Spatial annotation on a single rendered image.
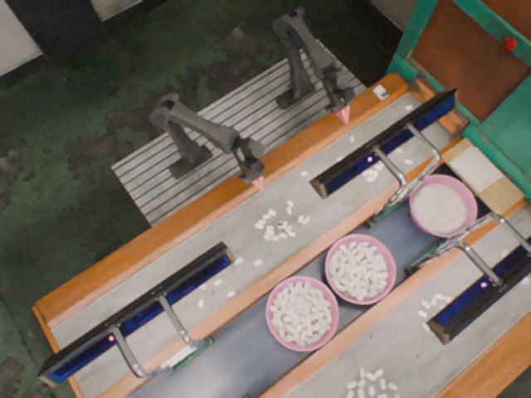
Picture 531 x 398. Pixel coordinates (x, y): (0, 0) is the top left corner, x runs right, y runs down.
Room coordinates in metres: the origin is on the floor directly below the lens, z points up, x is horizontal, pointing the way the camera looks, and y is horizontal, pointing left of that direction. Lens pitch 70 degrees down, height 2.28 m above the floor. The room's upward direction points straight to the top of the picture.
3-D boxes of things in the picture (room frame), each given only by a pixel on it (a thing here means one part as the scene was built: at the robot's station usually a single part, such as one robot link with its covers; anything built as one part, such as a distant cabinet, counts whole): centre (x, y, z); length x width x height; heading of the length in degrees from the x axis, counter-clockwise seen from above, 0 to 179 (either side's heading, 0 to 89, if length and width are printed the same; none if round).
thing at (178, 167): (0.79, 0.31, 0.71); 0.20 x 0.07 x 0.08; 127
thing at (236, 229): (0.48, -0.05, 0.73); 1.81 x 0.30 x 0.02; 125
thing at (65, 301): (0.65, 0.07, 0.67); 1.81 x 0.12 x 0.19; 125
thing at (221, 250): (0.12, 0.35, 1.08); 0.62 x 0.08 x 0.07; 125
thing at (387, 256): (0.29, -0.38, 0.72); 0.27 x 0.27 x 0.10
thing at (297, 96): (1.15, -0.18, 0.71); 0.20 x 0.07 x 0.08; 127
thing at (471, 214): (0.55, -0.74, 0.72); 0.27 x 0.27 x 0.10
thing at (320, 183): (0.68, -0.44, 1.08); 0.62 x 0.08 x 0.07; 125
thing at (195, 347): (0.05, 0.31, 0.90); 0.20 x 0.19 x 0.45; 125
